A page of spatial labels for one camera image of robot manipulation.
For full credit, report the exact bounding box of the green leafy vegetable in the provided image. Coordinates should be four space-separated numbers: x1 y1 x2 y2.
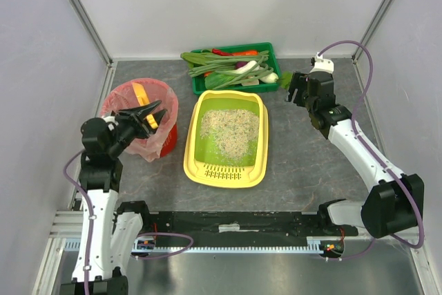
180 50 218 68

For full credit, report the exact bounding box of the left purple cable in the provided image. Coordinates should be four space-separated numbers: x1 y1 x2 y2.
63 149 194 295

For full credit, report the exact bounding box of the white scallion stalk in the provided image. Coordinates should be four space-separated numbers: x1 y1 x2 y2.
215 60 259 76

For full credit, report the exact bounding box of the green plastic crate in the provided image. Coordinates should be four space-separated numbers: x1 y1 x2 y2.
191 42 281 95

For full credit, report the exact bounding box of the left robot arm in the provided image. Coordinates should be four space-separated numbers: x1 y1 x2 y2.
59 100 166 294

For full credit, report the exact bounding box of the green bok choy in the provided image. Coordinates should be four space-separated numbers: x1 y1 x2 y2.
204 73 234 90

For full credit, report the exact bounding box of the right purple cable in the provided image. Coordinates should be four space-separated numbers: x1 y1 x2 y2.
319 39 425 262

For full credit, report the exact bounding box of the red chili pepper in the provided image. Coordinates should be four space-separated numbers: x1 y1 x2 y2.
211 48 233 57

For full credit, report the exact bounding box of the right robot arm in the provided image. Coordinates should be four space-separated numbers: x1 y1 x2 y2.
282 71 424 238

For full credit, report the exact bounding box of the grey slotted cable duct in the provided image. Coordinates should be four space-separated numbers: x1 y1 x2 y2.
64 238 345 254

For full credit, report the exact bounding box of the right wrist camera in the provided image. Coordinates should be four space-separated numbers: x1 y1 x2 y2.
309 53 334 74

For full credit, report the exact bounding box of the cat litter pile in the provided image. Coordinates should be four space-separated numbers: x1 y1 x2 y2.
200 109 260 164

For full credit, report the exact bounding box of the green long beans bunch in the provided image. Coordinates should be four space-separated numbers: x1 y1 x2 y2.
189 51 275 90

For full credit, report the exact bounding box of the orange carrot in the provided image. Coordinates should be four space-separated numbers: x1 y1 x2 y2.
231 50 259 57

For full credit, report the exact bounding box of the clear plastic bin liner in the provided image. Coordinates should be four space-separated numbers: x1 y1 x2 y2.
99 79 180 163

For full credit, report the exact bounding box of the white radish with leaves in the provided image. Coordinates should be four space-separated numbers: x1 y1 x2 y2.
260 72 294 91

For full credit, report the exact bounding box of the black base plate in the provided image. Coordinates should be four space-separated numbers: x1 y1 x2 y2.
112 211 360 240

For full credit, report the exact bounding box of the purple cable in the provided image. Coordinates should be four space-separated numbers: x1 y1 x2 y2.
319 39 425 262
63 149 194 295

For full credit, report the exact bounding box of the orange litter scoop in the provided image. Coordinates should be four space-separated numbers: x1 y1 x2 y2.
132 83 159 129

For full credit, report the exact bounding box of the yellow green litter box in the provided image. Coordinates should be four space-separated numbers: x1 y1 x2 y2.
183 91 269 189

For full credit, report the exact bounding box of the purple onion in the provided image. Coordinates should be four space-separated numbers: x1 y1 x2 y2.
236 61 248 69

